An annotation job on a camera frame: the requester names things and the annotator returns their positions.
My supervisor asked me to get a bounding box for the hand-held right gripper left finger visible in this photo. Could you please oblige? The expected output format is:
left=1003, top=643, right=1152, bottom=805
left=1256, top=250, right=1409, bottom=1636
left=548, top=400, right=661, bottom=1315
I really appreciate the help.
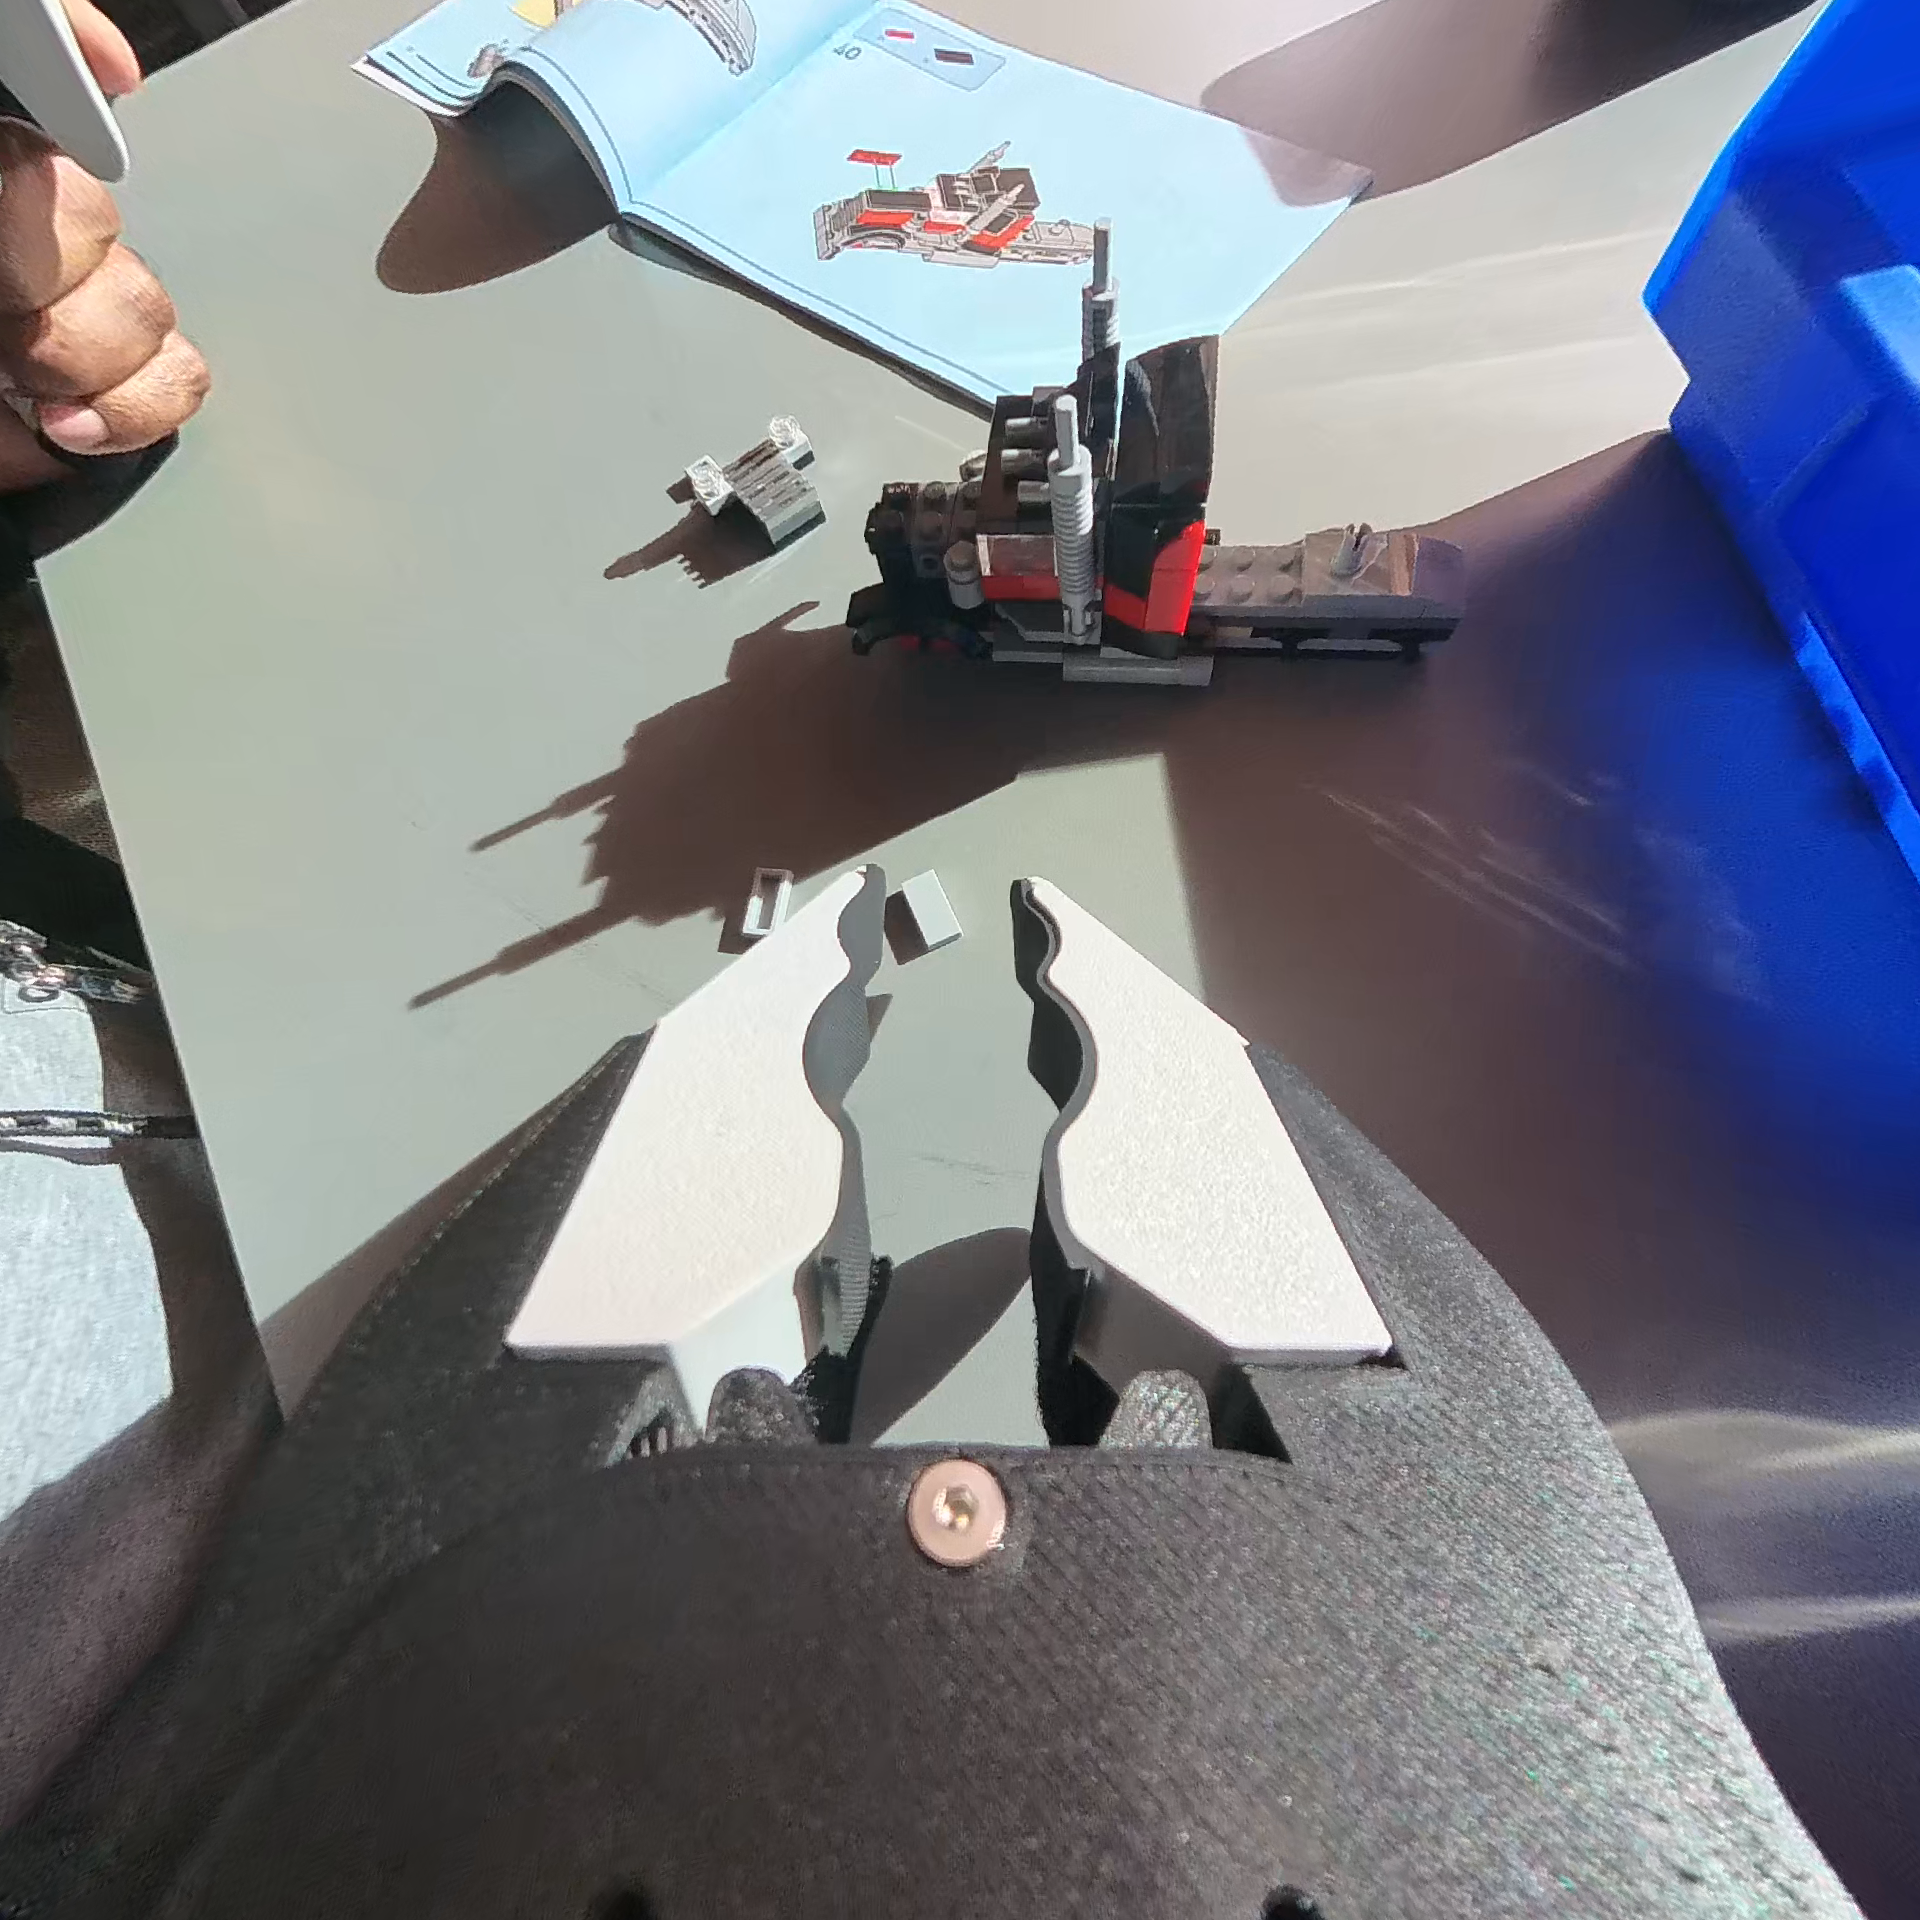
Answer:
left=503, top=861, right=892, bottom=1442

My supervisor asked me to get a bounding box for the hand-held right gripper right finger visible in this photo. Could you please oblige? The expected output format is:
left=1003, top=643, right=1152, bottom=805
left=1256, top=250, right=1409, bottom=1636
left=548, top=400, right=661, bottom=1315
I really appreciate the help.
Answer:
left=1015, top=880, right=1394, bottom=1445

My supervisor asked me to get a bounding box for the light blue instruction booklet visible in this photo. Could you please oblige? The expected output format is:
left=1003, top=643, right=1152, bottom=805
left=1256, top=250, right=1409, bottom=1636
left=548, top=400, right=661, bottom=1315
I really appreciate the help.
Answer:
left=351, top=0, right=1373, bottom=405

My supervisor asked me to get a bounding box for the black red toy brick truck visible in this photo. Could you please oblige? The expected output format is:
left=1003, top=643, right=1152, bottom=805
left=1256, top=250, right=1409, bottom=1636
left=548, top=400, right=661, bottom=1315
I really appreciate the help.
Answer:
left=849, top=215, right=1469, bottom=693

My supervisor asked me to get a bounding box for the grey black grille brick assembly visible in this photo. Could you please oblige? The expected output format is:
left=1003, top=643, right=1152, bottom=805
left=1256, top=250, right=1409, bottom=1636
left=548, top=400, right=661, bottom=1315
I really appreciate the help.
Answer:
left=668, top=419, right=831, bottom=556

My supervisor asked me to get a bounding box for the blue plastic parts bin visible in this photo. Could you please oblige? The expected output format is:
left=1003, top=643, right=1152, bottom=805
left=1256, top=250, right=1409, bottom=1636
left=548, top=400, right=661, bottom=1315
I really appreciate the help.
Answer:
left=1642, top=0, right=1920, bottom=888

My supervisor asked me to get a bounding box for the grey desk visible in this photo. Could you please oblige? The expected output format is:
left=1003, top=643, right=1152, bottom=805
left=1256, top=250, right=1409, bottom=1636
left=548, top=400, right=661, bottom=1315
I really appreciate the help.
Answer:
left=31, top=0, right=1920, bottom=1920

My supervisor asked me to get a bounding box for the person's left hand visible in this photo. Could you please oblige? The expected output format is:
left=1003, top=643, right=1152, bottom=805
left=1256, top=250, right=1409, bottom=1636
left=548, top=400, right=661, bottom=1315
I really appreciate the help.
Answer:
left=0, top=0, right=214, bottom=485

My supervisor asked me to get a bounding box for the black speckled cord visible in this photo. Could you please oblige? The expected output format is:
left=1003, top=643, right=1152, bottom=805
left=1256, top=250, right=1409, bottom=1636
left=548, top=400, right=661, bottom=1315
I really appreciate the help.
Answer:
left=0, top=1105, right=205, bottom=1158

